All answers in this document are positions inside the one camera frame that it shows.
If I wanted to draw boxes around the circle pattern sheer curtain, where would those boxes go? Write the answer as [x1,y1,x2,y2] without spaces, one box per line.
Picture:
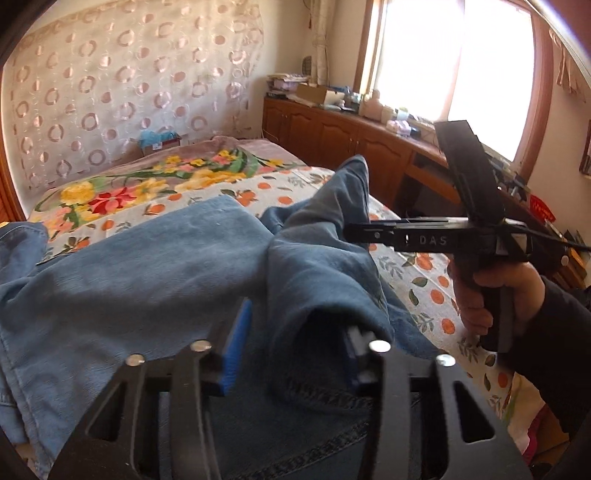
[0,0,266,195]

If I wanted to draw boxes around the open cardboard box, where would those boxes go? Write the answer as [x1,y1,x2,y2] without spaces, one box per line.
[295,83,345,108]

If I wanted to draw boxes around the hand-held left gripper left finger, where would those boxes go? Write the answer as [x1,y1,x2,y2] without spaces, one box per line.
[48,298,254,480]

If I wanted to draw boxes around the pink floral blanket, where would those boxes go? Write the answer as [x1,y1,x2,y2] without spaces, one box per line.
[28,136,308,241]

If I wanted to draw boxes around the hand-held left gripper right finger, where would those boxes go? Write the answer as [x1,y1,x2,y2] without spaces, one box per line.
[344,323,534,480]

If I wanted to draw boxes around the orange fruit print blanket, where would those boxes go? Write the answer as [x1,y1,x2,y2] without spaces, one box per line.
[34,165,548,428]

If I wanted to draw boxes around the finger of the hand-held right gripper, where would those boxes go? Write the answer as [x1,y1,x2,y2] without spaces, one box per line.
[345,223,395,245]

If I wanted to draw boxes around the white plastic jug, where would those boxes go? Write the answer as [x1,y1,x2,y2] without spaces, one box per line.
[360,90,384,118]

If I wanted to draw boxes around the wooden frame window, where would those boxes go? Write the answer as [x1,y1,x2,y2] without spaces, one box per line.
[355,0,555,171]

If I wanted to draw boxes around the light blue denim pants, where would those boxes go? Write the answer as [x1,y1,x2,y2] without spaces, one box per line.
[0,154,444,480]

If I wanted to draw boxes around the person's right hand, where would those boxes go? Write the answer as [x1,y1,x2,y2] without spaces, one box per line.
[447,263,548,340]

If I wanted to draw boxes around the black cable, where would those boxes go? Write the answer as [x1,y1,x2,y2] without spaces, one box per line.
[505,224,591,252]

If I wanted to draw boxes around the stack of papers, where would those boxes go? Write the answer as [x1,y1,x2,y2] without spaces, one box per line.
[267,73,310,95]

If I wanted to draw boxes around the wooden cabinet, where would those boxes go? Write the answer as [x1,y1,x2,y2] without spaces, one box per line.
[262,95,467,217]

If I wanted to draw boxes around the cardboard box with label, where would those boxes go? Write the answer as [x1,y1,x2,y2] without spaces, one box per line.
[139,136,183,158]

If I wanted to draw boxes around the pink cloth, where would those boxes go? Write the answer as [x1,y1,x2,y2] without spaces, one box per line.
[517,406,550,457]

